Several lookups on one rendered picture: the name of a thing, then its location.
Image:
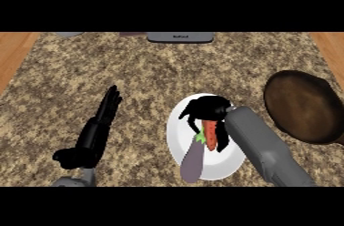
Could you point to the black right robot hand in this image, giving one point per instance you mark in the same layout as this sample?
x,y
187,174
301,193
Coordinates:
x,y
208,108

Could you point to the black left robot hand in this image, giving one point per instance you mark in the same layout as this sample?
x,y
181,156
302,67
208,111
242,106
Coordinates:
x,y
94,131

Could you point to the orange sweet potato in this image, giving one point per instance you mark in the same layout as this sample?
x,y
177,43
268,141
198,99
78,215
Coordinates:
x,y
209,135

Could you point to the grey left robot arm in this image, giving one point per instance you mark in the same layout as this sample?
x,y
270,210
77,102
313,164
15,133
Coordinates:
x,y
75,180

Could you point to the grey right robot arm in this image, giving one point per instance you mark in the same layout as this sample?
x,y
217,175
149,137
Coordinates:
x,y
264,147

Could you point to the white oval plate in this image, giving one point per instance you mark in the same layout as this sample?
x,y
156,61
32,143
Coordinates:
x,y
178,135

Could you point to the dark brown pan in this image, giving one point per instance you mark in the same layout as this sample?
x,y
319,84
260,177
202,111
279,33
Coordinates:
x,y
304,106

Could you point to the purple eggplant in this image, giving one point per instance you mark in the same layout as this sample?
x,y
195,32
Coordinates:
x,y
195,159

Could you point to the grey flat appliance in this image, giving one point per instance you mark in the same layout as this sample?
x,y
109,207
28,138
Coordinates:
x,y
180,37

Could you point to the dark brown flat object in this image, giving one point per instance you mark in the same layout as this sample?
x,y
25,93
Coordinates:
x,y
133,34

